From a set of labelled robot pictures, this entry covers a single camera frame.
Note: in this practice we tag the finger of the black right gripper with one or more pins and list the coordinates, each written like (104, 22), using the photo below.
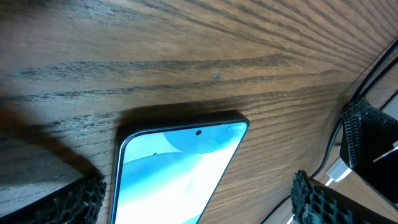
(367, 146)

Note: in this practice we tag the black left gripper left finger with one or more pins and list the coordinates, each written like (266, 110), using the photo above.
(78, 202)

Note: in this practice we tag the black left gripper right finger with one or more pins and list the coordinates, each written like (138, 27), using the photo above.
(313, 202)

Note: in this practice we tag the blue smartphone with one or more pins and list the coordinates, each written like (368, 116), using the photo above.
(167, 169)

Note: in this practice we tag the white power strip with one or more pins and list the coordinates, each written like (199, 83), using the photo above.
(339, 170)

